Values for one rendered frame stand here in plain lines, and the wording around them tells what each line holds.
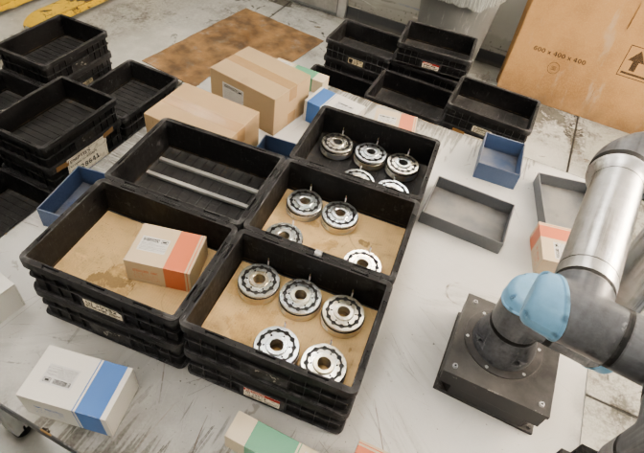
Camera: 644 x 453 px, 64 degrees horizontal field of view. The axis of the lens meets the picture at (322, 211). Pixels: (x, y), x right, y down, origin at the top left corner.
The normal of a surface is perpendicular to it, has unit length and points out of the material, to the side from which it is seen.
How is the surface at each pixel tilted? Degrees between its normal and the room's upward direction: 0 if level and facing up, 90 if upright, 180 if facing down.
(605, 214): 16
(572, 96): 72
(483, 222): 0
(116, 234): 0
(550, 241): 0
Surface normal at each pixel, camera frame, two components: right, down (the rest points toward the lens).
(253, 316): 0.11, -0.69
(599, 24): -0.39, 0.49
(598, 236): -0.13, -0.79
